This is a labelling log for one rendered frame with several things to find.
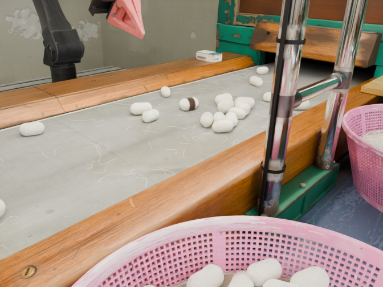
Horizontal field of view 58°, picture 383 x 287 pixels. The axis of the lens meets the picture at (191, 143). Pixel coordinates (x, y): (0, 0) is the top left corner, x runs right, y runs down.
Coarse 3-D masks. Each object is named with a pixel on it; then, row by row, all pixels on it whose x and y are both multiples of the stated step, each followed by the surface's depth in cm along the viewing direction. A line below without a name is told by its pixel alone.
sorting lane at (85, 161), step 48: (144, 96) 69; (192, 96) 70; (240, 96) 70; (0, 144) 47; (48, 144) 48; (96, 144) 48; (144, 144) 48; (192, 144) 49; (0, 192) 37; (48, 192) 37; (96, 192) 37; (0, 240) 30
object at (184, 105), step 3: (183, 99) 61; (186, 99) 61; (195, 99) 61; (180, 102) 61; (183, 102) 60; (186, 102) 60; (195, 102) 61; (180, 105) 61; (183, 105) 60; (186, 105) 60; (189, 105) 61; (195, 105) 61; (180, 108) 61; (183, 108) 61; (186, 108) 61
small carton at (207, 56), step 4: (196, 52) 91; (200, 52) 90; (204, 52) 89; (208, 52) 89; (212, 52) 90; (216, 52) 90; (196, 56) 91; (200, 56) 90; (204, 56) 89; (208, 56) 88; (212, 56) 87; (216, 56) 88; (220, 56) 89; (204, 60) 90; (208, 60) 89; (212, 60) 88; (216, 60) 88; (220, 60) 89
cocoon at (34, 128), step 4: (24, 124) 49; (28, 124) 49; (32, 124) 49; (36, 124) 50; (40, 124) 50; (20, 128) 49; (24, 128) 49; (28, 128) 49; (32, 128) 49; (36, 128) 49; (40, 128) 50; (20, 132) 49; (24, 132) 49; (28, 132) 49; (32, 132) 49; (36, 132) 50; (40, 132) 50
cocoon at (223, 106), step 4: (224, 100) 60; (228, 100) 61; (232, 100) 61; (220, 104) 60; (224, 104) 60; (228, 104) 60; (232, 104) 61; (220, 108) 60; (224, 108) 60; (228, 108) 60; (224, 112) 60
